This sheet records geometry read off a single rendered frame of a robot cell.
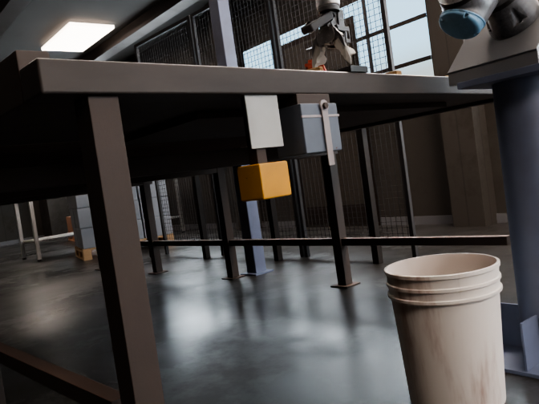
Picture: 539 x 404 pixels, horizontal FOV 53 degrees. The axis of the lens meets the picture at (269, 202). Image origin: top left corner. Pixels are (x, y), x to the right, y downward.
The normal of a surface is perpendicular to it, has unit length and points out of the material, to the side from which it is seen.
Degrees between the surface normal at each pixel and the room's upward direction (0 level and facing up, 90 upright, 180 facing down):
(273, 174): 90
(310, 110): 90
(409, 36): 90
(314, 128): 90
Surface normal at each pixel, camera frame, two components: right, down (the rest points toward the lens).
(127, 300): 0.68, -0.06
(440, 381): -0.50, 0.17
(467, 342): 0.04, 0.10
